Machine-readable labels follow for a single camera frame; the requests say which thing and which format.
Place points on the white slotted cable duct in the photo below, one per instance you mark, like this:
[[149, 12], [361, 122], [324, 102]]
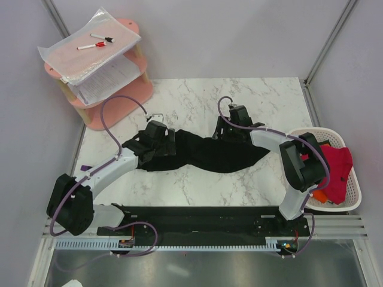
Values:
[[119, 245]]

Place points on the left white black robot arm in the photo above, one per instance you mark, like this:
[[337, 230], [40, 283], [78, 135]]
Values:
[[71, 204]]

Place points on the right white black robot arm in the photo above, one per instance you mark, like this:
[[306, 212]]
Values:
[[303, 161]]

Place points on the purple pen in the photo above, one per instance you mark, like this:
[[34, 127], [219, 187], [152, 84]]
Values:
[[83, 98]]

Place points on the black t shirt blue logo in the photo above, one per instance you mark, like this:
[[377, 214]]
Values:
[[207, 154]]

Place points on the dark green t shirt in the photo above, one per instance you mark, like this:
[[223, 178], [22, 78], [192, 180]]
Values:
[[325, 143]]

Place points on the white plastic laundry basket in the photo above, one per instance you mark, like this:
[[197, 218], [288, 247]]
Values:
[[353, 192]]

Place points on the magenta t shirt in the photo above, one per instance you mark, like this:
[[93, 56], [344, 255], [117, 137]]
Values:
[[341, 163]]

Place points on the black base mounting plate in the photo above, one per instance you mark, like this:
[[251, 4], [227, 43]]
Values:
[[148, 235]]

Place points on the orange t shirt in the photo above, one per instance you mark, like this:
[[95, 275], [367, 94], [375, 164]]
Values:
[[320, 196]]

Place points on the plastic sleeve with pink paper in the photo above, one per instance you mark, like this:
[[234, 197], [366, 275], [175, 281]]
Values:
[[75, 66]]

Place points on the pink three tier shelf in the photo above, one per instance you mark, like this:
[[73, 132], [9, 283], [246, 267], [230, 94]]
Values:
[[110, 111]]

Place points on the red cap whiteboard marker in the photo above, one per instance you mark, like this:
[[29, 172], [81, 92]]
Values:
[[96, 45]]

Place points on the black cap whiteboard marker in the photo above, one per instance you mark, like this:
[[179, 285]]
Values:
[[105, 38]]

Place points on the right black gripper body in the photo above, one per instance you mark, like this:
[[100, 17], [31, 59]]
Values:
[[229, 133]]

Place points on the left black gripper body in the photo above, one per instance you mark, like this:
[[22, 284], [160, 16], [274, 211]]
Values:
[[163, 148]]

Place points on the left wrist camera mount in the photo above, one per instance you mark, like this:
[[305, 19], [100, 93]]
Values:
[[155, 117]]

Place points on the printed paper stack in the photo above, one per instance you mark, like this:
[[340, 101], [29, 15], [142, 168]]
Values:
[[107, 80]]

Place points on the white paper scrap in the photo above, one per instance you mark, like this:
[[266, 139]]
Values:
[[73, 283]]

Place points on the aluminium frame rail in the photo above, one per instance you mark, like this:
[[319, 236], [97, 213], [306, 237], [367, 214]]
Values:
[[227, 221]]

